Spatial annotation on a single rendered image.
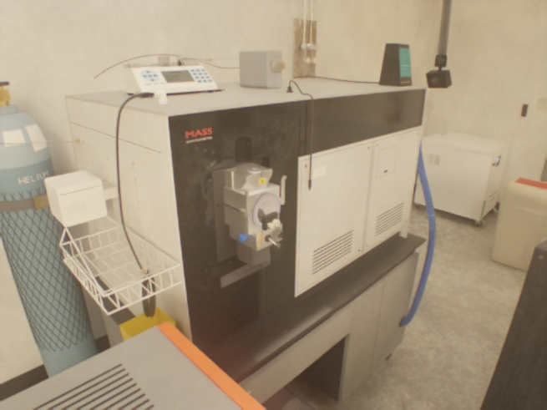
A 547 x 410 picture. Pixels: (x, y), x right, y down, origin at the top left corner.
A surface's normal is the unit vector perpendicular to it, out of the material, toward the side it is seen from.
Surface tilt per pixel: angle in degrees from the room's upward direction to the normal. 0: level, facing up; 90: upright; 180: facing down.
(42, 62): 90
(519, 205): 84
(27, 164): 88
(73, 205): 90
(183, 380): 0
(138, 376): 0
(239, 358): 0
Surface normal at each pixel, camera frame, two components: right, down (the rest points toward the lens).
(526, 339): -0.84, 0.20
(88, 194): 0.70, 0.26
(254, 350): 0.00, -0.93
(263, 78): -0.71, 0.26
